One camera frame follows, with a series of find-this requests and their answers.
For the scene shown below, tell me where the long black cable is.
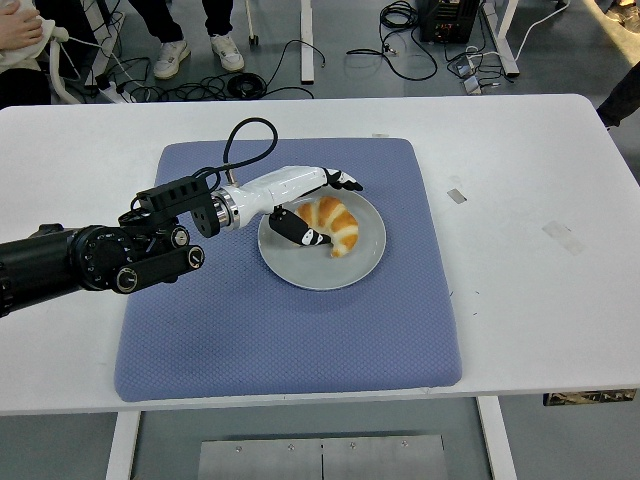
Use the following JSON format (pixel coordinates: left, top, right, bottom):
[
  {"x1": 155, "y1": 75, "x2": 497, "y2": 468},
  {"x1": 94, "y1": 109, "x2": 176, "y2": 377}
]
[{"x1": 259, "y1": 38, "x2": 331, "y2": 99}]

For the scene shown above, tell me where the white chair frame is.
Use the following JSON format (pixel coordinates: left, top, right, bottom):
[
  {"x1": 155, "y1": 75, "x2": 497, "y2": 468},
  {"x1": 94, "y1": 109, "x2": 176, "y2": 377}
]
[{"x1": 47, "y1": 27, "x2": 82, "y2": 105}]

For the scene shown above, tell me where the camouflage patterned bracket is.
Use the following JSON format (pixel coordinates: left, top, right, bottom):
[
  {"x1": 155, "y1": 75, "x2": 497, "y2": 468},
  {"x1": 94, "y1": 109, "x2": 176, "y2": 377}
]
[{"x1": 543, "y1": 388, "x2": 637, "y2": 407}]

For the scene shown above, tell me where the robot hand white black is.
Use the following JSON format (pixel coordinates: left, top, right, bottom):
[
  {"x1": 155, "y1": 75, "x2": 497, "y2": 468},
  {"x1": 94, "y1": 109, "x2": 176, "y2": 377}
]
[{"x1": 227, "y1": 164, "x2": 365, "y2": 248}]

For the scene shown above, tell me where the black electronics box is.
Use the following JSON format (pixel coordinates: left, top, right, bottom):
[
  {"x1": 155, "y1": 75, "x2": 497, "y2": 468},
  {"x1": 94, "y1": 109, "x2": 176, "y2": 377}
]
[{"x1": 418, "y1": 0, "x2": 482, "y2": 44}]

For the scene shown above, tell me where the white stand with caster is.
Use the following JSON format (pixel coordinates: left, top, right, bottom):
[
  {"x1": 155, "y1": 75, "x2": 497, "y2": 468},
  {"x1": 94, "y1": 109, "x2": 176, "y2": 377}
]
[{"x1": 242, "y1": 0, "x2": 262, "y2": 47}]

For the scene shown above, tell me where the white cable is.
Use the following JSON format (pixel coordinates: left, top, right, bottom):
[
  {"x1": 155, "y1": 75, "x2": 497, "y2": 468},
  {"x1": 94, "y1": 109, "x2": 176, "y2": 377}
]
[{"x1": 512, "y1": 0, "x2": 571, "y2": 64}]

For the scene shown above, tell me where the person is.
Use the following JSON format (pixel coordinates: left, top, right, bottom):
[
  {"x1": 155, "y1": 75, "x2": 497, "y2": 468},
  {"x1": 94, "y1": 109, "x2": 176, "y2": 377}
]
[
  {"x1": 0, "y1": 0, "x2": 70, "y2": 109},
  {"x1": 602, "y1": 0, "x2": 640, "y2": 24},
  {"x1": 128, "y1": 0, "x2": 247, "y2": 80},
  {"x1": 595, "y1": 62, "x2": 640, "y2": 129}
]

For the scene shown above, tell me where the white desk leg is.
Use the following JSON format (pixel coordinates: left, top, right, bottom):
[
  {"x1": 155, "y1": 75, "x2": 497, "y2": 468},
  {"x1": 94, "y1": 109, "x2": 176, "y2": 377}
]
[{"x1": 298, "y1": 0, "x2": 315, "y2": 84}]

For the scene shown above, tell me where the croissant bread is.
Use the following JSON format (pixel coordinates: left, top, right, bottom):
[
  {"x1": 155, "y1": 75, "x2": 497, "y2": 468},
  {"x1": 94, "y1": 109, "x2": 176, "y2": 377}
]
[{"x1": 294, "y1": 195, "x2": 361, "y2": 260}]

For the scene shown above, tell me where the white power strip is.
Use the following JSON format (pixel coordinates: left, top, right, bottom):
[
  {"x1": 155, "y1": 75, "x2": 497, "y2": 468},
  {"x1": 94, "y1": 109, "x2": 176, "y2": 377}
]
[{"x1": 97, "y1": 79, "x2": 139, "y2": 105}]

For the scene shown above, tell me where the large grey tape piece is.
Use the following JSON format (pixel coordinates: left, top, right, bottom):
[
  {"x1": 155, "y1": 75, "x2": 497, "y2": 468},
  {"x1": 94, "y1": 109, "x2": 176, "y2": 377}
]
[{"x1": 541, "y1": 220, "x2": 586, "y2": 258}]

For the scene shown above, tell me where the blue quilted mat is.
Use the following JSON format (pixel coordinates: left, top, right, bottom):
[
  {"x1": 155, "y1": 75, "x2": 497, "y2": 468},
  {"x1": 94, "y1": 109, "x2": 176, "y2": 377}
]
[{"x1": 113, "y1": 137, "x2": 463, "y2": 404}]

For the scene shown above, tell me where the white table leg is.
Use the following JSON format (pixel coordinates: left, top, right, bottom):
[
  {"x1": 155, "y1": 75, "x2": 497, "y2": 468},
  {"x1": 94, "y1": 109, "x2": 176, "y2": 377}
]
[
  {"x1": 104, "y1": 412, "x2": 142, "y2": 480},
  {"x1": 475, "y1": 395, "x2": 518, "y2": 480}
]

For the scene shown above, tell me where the coiled black cable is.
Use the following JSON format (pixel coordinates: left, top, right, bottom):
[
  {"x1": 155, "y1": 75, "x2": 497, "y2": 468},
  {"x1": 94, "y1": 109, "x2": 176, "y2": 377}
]
[{"x1": 227, "y1": 72, "x2": 267, "y2": 99}]

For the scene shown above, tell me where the looped black cable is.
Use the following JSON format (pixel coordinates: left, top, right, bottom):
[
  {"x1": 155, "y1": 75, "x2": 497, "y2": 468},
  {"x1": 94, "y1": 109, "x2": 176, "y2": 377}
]
[{"x1": 345, "y1": 0, "x2": 439, "y2": 81}]

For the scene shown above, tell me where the white desk leg frame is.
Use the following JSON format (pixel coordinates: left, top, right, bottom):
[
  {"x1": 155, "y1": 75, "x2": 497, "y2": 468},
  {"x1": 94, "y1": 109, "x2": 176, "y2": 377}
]
[{"x1": 479, "y1": 0, "x2": 521, "y2": 77}]

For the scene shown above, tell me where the grey round plate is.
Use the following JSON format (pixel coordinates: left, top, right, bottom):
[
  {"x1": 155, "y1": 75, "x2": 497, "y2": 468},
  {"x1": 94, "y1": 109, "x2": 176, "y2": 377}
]
[{"x1": 257, "y1": 184, "x2": 388, "y2": 292}]

